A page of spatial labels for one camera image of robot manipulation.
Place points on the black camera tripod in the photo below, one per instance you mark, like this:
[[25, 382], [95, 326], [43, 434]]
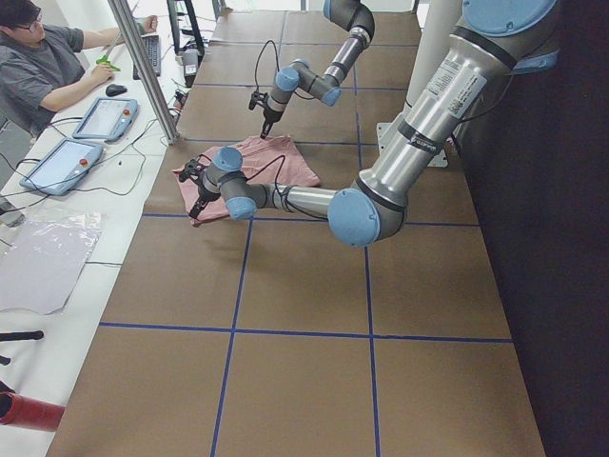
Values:
[[12, 338]]

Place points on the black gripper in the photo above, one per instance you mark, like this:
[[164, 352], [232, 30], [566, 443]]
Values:
[[204, 193], [271, 115]]

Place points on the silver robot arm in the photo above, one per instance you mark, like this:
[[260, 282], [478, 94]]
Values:
[[357, 20], [490, 40]]

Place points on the red bottle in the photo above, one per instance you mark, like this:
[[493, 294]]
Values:
[[26, 412]]

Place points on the crumpled plastic bag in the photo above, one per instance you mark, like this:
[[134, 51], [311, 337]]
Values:
[[41, 267]]

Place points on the black computer mouse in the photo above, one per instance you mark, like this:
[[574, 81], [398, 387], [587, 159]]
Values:
[[113, 90]]

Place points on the black keyboard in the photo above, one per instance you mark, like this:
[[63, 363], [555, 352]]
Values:
[[152, 47]]

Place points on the teach pendant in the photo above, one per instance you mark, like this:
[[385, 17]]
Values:
[[107, 119], [63, 167]]

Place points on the pink printed t-shirt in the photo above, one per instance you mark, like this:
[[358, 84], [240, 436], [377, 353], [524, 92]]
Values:
[[261, 161]]

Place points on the seated person grey shirt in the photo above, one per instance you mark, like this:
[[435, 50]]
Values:
[[40, 71]]

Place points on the upper teach pendant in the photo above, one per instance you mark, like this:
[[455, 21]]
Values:
[[107, 119]]

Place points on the aluminium frame post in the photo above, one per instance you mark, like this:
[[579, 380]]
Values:
[[134, 43]]

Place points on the lower teach pendant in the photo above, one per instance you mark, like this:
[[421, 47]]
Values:
[[63, 167]]

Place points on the green handheld tool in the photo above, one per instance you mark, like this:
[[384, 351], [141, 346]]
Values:
[[105, 58]]

